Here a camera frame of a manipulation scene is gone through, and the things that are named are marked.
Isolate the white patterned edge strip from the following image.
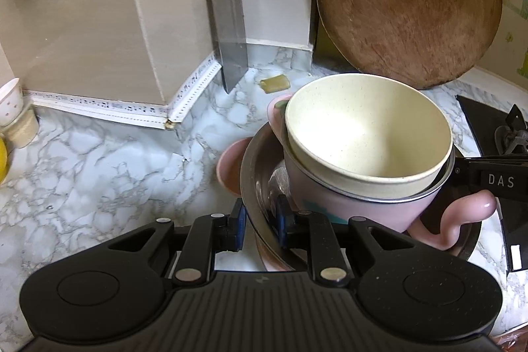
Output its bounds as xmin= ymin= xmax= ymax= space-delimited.
xmin=22 ymin=52 xmax=224 ymax=132

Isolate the clear plastic container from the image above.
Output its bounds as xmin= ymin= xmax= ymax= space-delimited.
xmin=1 ymin=105 xmax=39 ymax=148

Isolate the stainless steel bowl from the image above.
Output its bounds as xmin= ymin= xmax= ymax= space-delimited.
xmin=240 ymin=122 xmax=481 ymax=272

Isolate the small yellow sponge piece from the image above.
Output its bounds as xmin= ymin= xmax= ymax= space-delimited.
xmin=259 ymin=74 xmax=291 ymax=94

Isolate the white bowl with hearts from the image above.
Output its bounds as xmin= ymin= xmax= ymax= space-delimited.
xmin=0 ymin=78 xmax=24 ymax=127

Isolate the cream plastic bowl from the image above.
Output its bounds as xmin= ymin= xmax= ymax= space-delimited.
xmin=284 ymin=73 xmax=453 ymax=199

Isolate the cleaver with wooden handle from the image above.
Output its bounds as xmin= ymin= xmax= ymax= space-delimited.
xmin=208 ymin=0 xmax=248 ymax=93

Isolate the black gas stove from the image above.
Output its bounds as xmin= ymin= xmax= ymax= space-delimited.
xmin=456 ymin=96 xmax=527 ymax=272

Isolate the pink steel-lined pot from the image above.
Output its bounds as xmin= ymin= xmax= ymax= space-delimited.
xmin=266 ymin=94 xmax=457 ymax=234

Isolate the yellow ceramic bowl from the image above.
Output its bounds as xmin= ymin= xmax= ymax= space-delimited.
xmin=0 ymin=139 xmax=9 ymax=182

